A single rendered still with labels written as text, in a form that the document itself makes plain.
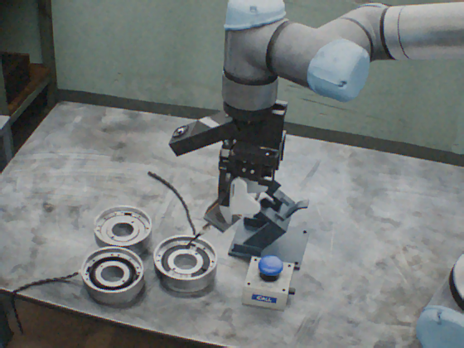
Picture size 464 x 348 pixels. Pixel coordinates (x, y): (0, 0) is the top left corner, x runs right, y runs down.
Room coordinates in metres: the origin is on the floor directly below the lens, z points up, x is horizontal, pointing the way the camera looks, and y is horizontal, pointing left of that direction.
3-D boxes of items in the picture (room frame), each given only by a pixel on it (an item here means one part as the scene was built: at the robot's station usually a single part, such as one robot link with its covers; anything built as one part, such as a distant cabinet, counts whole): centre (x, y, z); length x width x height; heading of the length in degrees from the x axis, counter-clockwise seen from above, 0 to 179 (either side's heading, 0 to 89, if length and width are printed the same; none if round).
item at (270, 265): (0.69, -0.07, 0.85); 0.04 x 0.04 x 0.05
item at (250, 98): (0.75, -0.02, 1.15); 0.08 x 0.08 x 0.05
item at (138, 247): (0.79, 0.18, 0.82); 0.10 x 0.10 x 0.04
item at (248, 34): (0.74, -0.02, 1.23); 0.09 x 0.08 x 0.11; 54
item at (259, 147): (0.74, -0.02, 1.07); 0.09 x 0.08 x 0.12; 77
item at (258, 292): (0.69, -0.07, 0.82); 0.08 x 0.07 x 0.05; 80
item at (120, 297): (0.68, 0.18, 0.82); 0.10 x 0.10 x 0.04
